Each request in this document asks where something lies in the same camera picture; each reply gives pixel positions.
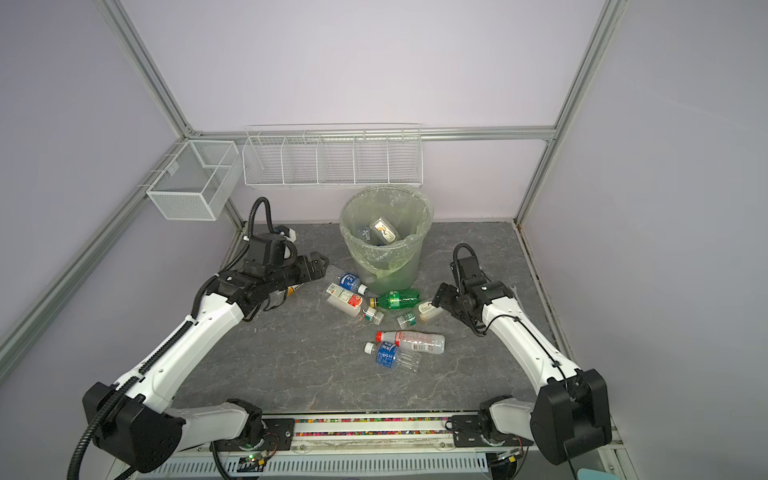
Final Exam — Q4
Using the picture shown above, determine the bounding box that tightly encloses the long white wire basket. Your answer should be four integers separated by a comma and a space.
241, 123, 424, 187

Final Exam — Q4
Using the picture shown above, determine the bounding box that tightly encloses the clear bottle red cap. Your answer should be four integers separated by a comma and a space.
376, 330, 446, 355

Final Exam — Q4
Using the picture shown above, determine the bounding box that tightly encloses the grey mesh waste bin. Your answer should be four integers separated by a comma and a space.
339, 185, 434, 295

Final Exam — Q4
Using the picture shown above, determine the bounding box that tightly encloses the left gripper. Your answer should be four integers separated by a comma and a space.
267, 252, 329, 293

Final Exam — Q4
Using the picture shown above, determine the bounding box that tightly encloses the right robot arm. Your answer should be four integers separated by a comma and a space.
432, 255, 613, 465

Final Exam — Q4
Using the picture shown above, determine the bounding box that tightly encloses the green bin liner bag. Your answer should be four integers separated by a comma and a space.
339, 184, 434, 280

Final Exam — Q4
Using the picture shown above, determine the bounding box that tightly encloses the small bottle green label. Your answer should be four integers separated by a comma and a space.
397, 312, 419, 330

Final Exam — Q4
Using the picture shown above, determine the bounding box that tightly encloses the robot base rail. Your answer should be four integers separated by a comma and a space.
137, 412, 541, 480

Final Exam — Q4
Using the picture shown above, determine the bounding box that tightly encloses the small green plastic bottle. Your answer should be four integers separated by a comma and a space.
369, 289, 420, 310

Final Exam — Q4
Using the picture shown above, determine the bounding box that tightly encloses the square bottle red green label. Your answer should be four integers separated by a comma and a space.
325, 284, 384, 325

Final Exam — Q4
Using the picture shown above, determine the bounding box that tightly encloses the small white wire basket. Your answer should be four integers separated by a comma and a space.
147, 140, 243, 221

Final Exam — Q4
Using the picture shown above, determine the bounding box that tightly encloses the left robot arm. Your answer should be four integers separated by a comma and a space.
66, 228, 329, 479

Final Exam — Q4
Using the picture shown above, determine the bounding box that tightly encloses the clear bottle blue label white cap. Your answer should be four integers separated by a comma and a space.
326, 265, 368, 296

